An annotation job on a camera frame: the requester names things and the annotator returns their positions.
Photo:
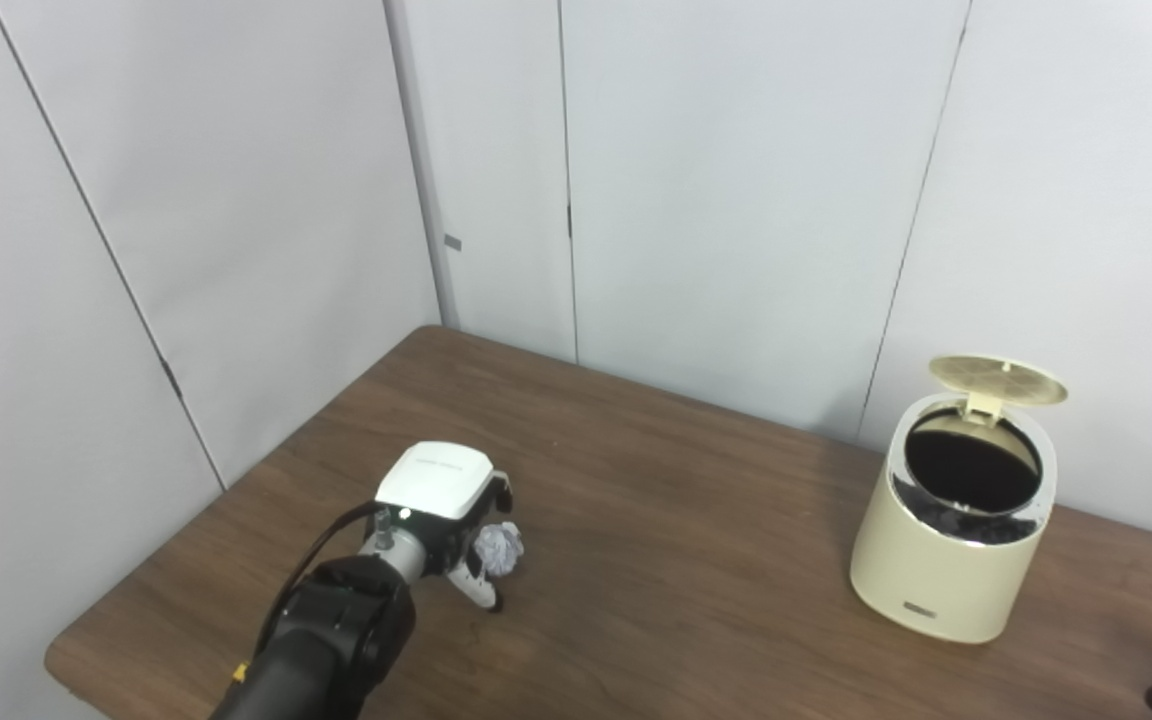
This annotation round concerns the cream round bin lid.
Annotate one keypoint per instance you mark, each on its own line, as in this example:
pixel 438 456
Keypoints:
pixel 998 378

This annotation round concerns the cream-colored bin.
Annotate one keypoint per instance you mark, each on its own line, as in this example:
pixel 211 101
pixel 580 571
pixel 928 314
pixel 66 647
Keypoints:
pixel 936 580

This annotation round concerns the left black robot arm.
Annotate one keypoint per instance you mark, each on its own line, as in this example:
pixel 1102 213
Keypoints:
pixel 336 630

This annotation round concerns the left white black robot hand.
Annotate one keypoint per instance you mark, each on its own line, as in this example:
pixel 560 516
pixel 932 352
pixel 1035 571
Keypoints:
pixel 436 480

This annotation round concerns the white paper ball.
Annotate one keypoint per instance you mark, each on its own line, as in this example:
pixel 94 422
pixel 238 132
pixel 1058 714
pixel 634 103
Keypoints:
pixel 499 548

